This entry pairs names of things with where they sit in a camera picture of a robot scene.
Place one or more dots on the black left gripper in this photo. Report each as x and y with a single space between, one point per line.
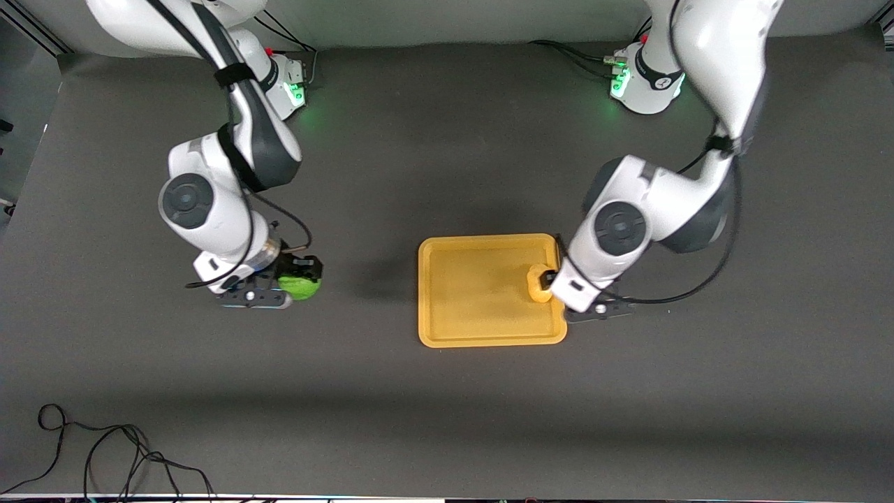
552 279

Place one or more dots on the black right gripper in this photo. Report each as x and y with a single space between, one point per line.
292 267

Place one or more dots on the yellow potato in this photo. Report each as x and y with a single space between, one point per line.
536 286

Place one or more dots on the green apple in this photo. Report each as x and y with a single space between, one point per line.
302 288

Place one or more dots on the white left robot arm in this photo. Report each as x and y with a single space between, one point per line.
628 230

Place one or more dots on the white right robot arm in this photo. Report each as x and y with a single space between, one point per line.
209 209

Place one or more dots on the yellow plastic tray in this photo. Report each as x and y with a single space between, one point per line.
475 307

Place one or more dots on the aluminium frame rail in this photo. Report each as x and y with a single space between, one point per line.
35 31
883 26

